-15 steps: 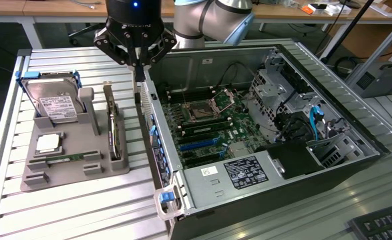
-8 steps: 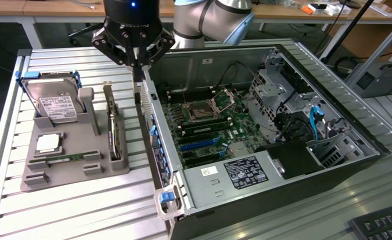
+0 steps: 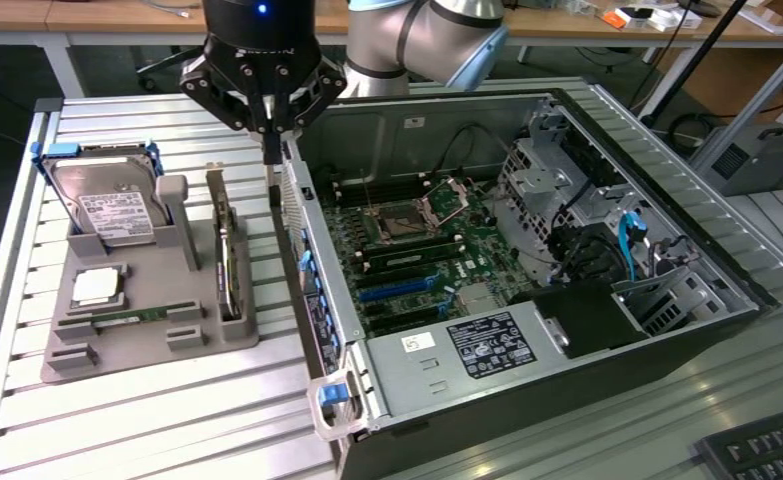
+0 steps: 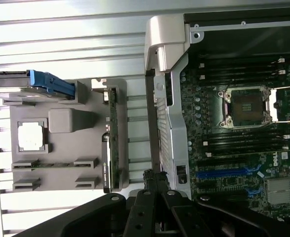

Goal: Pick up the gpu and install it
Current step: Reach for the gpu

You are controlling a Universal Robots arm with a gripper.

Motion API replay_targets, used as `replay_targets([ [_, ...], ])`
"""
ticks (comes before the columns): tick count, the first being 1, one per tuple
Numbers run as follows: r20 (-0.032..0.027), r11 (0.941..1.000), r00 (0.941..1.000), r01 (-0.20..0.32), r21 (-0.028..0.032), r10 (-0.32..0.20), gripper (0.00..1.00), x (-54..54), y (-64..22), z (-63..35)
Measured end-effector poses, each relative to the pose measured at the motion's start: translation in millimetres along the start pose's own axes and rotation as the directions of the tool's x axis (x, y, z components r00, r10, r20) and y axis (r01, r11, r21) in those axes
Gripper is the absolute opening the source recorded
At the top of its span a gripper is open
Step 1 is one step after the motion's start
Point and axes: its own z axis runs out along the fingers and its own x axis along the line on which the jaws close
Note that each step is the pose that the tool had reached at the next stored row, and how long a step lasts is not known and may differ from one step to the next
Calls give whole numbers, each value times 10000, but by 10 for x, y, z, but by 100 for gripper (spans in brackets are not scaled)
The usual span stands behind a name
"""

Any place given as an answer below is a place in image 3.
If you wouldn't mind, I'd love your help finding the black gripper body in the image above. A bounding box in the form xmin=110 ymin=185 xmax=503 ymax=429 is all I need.
xmin=200 ymin=0 xmax=324 ymax=64

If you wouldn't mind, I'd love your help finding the graphics card with black cooler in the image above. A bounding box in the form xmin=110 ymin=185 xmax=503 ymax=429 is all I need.
xmin=202 ymin=160 xmax=245 ymax=321

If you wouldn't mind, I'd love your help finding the black office chair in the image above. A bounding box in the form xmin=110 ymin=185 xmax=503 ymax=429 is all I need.
xmin=134 ymin=44 xmax=206 ymax=92

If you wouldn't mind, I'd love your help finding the wooden desk with white legs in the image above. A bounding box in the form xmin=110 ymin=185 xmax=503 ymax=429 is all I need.
xmin=0 ymin=0 xmax=349 ymax=99
xmin=504 ymin=0 xmax=783 ymax=121

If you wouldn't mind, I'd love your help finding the metal socket cover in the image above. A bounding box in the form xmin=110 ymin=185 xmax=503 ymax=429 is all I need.
xmin=416 ymin=177 xmax=476 ymax=224

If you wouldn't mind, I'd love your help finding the hard disk with blue caddy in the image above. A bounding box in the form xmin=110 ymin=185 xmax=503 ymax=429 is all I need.
xmin=29 ymin=141 xmax=169 ymax=249

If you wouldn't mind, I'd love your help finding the CPU socket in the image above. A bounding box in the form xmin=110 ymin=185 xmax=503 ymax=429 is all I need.
xmin=373 ymin=202 xmax=443 ymax=241

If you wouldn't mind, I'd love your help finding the black RAM stick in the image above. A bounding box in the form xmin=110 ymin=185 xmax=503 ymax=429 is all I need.
xmin=365 ymin=244 xmax=465 ymax=275

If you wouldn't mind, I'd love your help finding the perforated metal drive cage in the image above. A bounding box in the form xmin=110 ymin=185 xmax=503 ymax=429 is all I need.
xmin=496 ymin=110 xmax=639 ymax=236

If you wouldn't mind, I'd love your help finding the black expansion slot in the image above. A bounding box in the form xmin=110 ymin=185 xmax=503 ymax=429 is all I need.
xmin=361 ymin=303 xmax=444 ymax=324
xmin=367 ymin=315 xmax=448 ymax=336
xmin=352 ymin=268 xmax=427 ymax=290

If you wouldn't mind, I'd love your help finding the grey printed parts rack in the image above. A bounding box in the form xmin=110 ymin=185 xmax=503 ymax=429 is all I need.
xmin=40 ymin=174 xmax=259 ymax=385

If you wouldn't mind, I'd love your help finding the silver CPU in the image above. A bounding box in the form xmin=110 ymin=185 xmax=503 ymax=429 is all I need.
xmin=69 ymin=267 xmax=125 ymax=306

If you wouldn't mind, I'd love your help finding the green motherboard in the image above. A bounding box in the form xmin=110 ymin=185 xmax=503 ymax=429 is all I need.
xmin=320 ymin=174 xmax=539 ymax=339

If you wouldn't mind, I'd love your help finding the green RAM stick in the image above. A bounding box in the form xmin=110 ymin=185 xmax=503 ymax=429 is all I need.
xmin=89 ymin=305 xmax=189 ymax=329

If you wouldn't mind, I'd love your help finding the silver chipset heatsink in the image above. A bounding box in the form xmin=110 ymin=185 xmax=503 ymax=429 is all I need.
xmin=455 ymin=287 xmax=507 ymax=315

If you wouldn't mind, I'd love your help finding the white small box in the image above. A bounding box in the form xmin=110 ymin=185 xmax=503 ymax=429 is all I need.
xmin=650 ymin=9 xmax=703 ymax=32

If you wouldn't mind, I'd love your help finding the black stand pole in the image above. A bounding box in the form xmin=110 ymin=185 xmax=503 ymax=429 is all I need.
xmin=636 ymin=0 xmax=752 ymax=124

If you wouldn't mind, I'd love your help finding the grey power supply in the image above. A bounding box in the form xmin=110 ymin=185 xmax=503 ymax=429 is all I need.
xmin=348 ymin=301 xmax=573 ymax=420

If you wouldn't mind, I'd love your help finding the black plastic shroud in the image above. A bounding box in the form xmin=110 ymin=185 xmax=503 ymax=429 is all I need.
xmin=509 ymin=279 xmax=650 ymax=360

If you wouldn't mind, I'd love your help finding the metal disk bay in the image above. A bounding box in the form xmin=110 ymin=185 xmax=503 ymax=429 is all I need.
xmin=613 ymin=264 xmax=732 ymax=336

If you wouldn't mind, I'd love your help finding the black open PC case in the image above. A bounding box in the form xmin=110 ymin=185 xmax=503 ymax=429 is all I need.
xmin=264 ymin=87 xmax=780 ymax=480

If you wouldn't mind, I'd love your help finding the black keyboard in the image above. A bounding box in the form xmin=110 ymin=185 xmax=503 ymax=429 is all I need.
xmin=694 ymin=402 xmax=783 ymax=480

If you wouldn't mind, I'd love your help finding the black wire bundle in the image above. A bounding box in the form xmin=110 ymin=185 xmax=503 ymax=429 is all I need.
xmin=549 ymin=224 xmax=632 ymax=289

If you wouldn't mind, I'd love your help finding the blue wire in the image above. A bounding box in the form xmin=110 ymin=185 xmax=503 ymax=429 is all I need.
xmin=620 ymin=209 xmax=652 ymax=281

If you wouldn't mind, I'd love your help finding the grey computer tower with handle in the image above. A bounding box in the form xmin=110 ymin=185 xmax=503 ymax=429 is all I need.
xmin=687 ymin=124 xmax=783 ymax=199

